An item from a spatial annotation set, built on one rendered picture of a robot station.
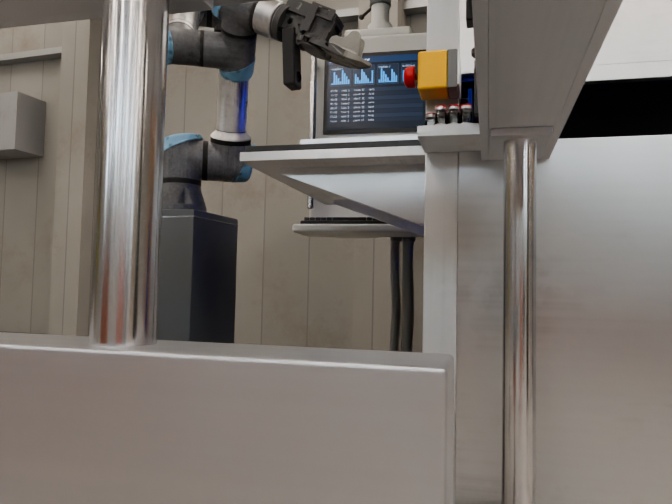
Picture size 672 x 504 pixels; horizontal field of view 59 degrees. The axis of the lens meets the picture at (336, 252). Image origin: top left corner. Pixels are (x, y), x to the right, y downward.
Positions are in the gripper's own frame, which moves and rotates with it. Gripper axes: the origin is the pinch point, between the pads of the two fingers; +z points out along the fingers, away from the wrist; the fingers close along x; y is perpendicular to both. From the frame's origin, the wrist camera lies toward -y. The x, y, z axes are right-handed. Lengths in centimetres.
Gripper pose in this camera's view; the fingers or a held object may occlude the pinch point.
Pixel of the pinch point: (363, 66)
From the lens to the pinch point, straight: 121.5
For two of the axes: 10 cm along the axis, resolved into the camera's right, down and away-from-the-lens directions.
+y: 4.3, -9.0, -0.6
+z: 8.7, 4.3, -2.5
